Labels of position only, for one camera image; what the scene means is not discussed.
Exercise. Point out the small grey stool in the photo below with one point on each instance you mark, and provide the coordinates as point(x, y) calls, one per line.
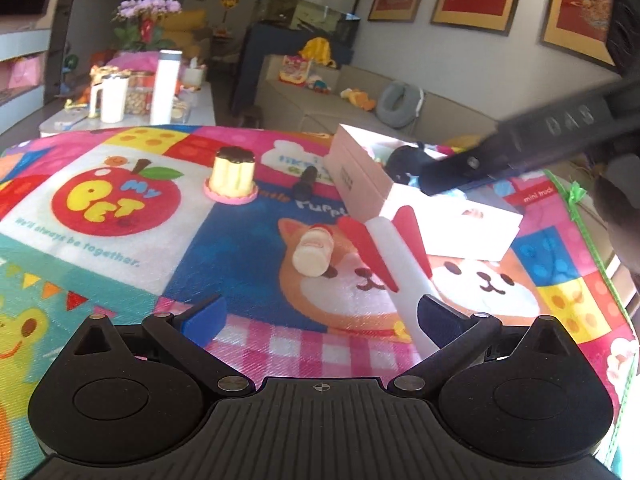
point(251, 117)

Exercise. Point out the colourful printed play mat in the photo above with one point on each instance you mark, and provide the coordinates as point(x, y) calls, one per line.
point(150, 270)

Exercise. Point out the yellow pudding toy pink base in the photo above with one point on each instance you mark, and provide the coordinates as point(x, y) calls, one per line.
point(232, 172)

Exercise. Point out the white coffee table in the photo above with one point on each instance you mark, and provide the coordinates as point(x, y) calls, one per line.
point(202, 110)

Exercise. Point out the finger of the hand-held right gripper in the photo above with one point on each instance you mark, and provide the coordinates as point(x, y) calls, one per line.
point(540, 132)

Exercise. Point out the pink cardboard box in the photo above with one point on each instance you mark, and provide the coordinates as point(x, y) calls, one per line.
point(362, 170)

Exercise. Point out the grey neck pillow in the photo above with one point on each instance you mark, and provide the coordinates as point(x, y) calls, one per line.
point(387, 107)

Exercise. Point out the small cream drink bottle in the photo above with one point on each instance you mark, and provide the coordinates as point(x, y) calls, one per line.
point(312, 252)

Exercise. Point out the white television cabinet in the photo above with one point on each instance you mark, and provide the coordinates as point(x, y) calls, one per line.
point(20, 85)

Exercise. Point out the glass fish tank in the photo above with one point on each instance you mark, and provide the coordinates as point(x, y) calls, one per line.
point(320, 10)

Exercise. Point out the large red framed gold picture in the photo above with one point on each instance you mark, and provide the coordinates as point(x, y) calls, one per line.
point(580, 10)

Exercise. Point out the pink toy package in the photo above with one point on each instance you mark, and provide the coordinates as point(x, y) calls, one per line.
point(295, 70)

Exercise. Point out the clear jar of nuts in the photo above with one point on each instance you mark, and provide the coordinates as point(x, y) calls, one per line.
point(139, 97)

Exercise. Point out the cream tissue box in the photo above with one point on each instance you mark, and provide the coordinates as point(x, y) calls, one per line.
point(194, 75)

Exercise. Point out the person's right hand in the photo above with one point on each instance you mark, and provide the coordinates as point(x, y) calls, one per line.
point(625, 210)

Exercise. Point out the pink cardboard box lid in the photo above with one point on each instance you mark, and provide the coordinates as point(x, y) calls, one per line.
point(470, 249)

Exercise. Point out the tall white thermos bottle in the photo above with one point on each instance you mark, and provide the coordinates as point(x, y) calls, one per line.
point(165, 90)

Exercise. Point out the small colourful toy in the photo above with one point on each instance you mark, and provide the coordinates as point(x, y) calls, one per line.
point(320, 86)

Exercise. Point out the black plush toy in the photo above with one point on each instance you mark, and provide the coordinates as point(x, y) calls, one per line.
point(405, 162)

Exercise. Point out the dark blue cabinet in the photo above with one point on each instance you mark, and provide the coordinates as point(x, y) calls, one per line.
point(247, 70)

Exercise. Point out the pink flowering pot plant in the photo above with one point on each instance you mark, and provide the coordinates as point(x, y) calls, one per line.
point(145, 25)

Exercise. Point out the orange plush toy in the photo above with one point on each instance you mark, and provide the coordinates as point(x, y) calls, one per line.
point(359, 100)

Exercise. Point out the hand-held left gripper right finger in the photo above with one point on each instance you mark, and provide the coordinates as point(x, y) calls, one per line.
point(437, 317)

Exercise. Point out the yellow hanging ornament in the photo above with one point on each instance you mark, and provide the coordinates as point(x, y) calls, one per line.
point(228, 0)

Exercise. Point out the stack of yellow cushions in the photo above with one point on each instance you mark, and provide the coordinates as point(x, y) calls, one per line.
point(190, 30)

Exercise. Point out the white toy rocket red fins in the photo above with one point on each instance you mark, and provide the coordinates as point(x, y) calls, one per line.
point(400, 265)

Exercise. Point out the pink cloth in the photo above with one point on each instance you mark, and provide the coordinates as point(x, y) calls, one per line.
point(132, 62)

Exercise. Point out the yellow cloth bag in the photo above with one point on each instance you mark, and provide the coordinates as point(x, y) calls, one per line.
point(316, 52)

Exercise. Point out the beige sofa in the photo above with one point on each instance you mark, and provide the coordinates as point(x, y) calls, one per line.
point(320, 110)

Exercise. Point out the small black cylinder toy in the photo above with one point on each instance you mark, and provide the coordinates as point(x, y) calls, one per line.
point(305, 182)

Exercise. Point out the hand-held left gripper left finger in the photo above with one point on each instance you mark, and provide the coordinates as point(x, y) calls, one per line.
point(202, 320)

